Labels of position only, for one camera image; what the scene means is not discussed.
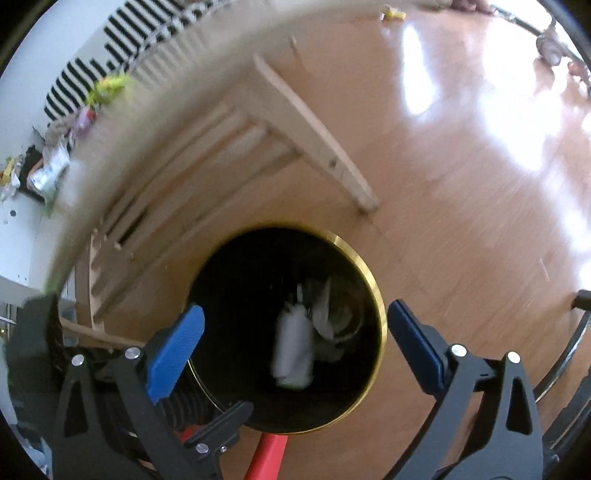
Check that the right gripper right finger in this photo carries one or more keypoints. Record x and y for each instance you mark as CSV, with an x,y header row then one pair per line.
x,y
506,439

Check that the purple toy figure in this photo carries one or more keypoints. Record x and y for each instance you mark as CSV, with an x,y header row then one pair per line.
x,y
83,120

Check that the black gold-rimmed trash bin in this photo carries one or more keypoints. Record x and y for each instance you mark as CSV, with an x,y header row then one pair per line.
x,y
243,287

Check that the white tissue paper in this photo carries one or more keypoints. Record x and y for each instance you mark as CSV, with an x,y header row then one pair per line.
x,y
303,335

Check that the white cabinet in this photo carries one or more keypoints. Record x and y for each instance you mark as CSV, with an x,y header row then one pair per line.
x,y
20,222

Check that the black white striped blanket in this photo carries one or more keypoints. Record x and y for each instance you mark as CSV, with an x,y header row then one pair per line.
x,y
128,32

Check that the child tricycle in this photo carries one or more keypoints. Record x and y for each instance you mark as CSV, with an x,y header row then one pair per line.
x,y
550,46

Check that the yellow box on cabinet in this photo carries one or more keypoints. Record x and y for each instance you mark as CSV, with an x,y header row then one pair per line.
x,y
6,173

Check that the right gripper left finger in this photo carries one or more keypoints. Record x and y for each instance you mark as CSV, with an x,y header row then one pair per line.
x,y
108,425

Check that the yellow toy on floor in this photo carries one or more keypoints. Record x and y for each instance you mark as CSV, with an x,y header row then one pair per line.
x,y
391,13

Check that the yellow green snack wrapper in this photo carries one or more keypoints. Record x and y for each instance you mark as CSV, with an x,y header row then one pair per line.
x,y
106,89

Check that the crumpled white snack cup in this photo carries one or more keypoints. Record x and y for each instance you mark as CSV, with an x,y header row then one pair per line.
x,y
44,180

